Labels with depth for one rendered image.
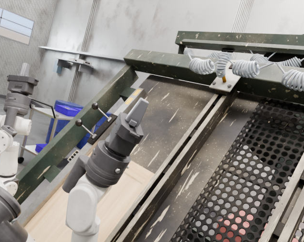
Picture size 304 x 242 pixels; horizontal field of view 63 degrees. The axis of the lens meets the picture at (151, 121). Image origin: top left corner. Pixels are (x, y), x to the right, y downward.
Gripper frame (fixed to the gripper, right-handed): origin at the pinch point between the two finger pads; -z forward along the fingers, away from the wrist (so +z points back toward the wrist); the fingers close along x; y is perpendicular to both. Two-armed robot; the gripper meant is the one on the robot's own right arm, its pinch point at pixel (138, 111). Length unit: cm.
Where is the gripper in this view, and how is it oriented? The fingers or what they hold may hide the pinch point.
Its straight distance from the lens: 56.5
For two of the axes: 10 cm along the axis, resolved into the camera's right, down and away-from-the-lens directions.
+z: -5.1, 8.4, 2.0
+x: -1.5, -3.2, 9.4
